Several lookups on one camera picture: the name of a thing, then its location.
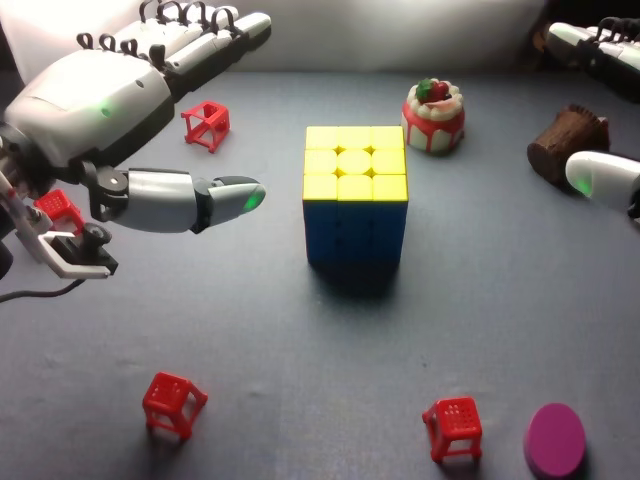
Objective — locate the toy strawberry cake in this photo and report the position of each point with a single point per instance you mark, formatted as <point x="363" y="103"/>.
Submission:
<point x="432" y="125"/>

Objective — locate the Rubik's cube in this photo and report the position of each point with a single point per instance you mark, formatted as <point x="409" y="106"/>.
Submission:
<point x="355" y="165"/>

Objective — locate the grey table cloth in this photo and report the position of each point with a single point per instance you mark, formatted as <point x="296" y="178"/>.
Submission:
<point x="280" y="340"/>

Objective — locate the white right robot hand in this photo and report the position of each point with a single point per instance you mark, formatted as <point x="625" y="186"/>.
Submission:
<point x="600" y="172"/>

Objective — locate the pink round disc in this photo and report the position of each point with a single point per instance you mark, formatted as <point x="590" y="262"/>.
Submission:
<point x="557" y="440"/>

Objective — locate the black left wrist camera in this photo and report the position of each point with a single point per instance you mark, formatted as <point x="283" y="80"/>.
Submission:
<point x="80" y="247"/>

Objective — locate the white backdrop sheet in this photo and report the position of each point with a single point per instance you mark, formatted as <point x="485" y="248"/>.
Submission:
<point x="380" y="35"/>

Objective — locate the brown toy log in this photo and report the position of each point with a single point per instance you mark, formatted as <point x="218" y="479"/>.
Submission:
<point x="565" y="145"/>

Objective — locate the red toy stool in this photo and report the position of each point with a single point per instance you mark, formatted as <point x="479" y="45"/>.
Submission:
<point x="167" y="395"/>
<point x="457" y="417"/>
<point x="206" y="125"/>
<point x="56" y="204"/>

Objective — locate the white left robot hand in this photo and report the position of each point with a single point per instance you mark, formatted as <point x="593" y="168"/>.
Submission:
<point x="90" y="95"/>

